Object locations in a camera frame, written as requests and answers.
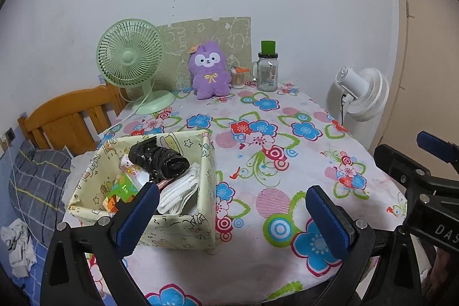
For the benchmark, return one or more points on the wall socket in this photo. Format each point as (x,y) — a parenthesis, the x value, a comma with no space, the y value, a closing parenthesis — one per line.
(10,134)

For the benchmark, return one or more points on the wooden bed headboard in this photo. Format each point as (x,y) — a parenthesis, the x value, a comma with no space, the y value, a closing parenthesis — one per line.
(68,112)

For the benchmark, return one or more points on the green desk fan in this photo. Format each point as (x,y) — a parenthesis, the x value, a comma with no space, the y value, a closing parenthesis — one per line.
(127,57)

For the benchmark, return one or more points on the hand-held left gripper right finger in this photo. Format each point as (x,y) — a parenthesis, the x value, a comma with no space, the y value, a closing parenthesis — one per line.
(330,220)

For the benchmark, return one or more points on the grey plaid pillow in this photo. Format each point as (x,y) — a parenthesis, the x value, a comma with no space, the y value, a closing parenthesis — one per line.
(36,184)

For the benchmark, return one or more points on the white cloth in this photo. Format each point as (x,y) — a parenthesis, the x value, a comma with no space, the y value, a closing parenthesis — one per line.
(179,191)
(18,245)

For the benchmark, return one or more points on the blue checked bedsheet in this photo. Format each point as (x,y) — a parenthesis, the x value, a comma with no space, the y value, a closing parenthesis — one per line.
(32,288)

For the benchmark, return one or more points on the black plastic bag roll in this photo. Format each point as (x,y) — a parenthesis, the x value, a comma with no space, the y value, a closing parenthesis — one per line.
(161,159)

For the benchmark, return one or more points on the beige door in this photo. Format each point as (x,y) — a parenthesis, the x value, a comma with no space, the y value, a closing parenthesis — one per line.
(430,58)

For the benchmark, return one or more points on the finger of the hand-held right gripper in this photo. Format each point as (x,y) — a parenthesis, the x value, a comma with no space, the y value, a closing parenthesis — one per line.
(398,166)
(435,144)

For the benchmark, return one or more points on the white standing fan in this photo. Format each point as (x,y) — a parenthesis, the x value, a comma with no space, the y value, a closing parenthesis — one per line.
(369,94)

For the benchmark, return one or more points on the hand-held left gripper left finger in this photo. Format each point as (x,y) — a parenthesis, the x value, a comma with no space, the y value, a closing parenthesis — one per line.
(138,216)

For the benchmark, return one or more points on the glass mug jar green lid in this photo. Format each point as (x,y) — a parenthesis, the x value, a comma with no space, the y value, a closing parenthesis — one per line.
(267,76)

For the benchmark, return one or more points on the orange green snack packet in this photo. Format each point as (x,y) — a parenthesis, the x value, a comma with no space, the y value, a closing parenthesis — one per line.
(122,189)

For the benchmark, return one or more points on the yellow cartoon printed box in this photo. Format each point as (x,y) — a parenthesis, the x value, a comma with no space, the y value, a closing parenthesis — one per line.
(172,230)

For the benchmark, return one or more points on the white crumpled cloth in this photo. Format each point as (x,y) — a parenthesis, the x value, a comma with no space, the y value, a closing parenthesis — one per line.
(18,245)

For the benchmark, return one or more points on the purple plush toy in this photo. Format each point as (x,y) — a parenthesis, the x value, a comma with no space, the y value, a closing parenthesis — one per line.
(209,83)

